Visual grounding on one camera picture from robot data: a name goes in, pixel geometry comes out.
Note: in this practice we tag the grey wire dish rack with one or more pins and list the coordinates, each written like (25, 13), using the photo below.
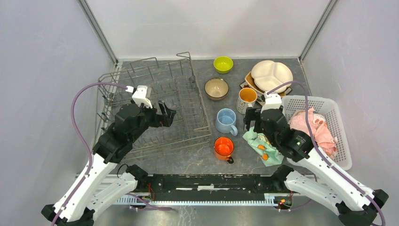
(175, 83)

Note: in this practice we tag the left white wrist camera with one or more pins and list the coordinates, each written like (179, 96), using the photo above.
(140, 95)

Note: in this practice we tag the lime green bowl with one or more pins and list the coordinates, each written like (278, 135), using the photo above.
(223, 64)

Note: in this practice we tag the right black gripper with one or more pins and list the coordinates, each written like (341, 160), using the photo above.
(252, 114)

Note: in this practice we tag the cream divided plate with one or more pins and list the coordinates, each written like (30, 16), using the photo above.
(268, 74)

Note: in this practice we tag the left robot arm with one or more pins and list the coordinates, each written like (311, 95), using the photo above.
(81, 206)

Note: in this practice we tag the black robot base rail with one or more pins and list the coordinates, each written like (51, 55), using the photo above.
(209, 189)

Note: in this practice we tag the beige brown-rimmed bowl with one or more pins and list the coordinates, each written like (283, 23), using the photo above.
(216, 89)

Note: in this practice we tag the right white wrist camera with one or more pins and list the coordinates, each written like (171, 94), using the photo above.
(271, 101)

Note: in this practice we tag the white plastic basket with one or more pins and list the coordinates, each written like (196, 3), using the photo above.
(329, 109)

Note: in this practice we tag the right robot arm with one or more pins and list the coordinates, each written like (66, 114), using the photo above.
(354, 203)

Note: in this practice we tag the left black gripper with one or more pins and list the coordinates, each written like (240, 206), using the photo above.
(165, 119)

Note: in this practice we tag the green cartoon cloth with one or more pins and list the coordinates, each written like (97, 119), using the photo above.
(269, 155)

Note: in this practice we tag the orange mug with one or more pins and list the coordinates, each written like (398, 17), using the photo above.
(223, 149)

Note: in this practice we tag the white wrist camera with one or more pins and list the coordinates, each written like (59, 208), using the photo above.
(140, 95)
(271, 101)

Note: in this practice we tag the pink patterned cloth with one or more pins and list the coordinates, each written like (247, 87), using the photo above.
(320, 131)

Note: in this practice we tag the white floral mug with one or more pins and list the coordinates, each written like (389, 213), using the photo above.
(246, 98)

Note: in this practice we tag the light blue mug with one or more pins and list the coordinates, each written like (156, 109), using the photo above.
(226, 121)

